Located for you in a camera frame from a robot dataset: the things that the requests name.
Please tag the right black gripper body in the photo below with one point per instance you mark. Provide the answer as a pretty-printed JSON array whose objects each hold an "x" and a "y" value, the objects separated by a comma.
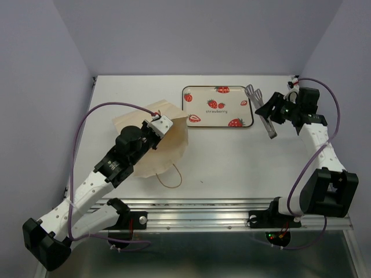
[{"x": 288, "y": 110}]

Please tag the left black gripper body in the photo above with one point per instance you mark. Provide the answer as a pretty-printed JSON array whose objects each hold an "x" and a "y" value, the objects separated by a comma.
[{"x": 149, "y": 139}]

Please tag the beige paper bag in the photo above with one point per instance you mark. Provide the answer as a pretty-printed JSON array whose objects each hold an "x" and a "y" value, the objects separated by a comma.
[{"x": 171, "y": 148}]

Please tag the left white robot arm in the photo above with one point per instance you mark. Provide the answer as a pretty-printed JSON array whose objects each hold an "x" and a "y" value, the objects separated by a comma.
[{"x": 49, "y": 239}]

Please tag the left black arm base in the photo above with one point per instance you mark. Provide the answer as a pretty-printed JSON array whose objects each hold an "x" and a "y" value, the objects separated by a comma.
[{"x": 124, "y": 229}]

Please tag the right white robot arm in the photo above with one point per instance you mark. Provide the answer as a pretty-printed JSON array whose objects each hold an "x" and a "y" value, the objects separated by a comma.
[{"x": 324, "y": 186}]

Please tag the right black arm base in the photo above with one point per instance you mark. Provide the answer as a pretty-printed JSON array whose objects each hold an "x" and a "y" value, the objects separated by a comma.
[{"x": 278, "y": 226}]

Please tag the strawberry print tray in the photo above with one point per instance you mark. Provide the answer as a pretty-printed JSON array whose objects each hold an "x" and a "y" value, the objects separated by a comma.
[{"x": 217, "y": 106}]

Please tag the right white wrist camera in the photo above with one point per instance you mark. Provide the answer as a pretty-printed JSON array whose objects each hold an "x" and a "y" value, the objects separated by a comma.
[{"x": 293, "y": 87}]

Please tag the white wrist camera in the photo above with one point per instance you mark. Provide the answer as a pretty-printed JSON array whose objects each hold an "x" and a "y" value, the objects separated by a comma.
[
  {"x": 160, "y": 125},
  {"x": 293, "y": 87}
]

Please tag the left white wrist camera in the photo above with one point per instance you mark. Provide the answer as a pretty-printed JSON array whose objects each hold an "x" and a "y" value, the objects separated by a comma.
[{"x": 160, "y": 125}]

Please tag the aluminium mounting rail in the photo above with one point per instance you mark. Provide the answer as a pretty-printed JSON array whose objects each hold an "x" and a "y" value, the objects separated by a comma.
[{"x": 197, "y": 215}]

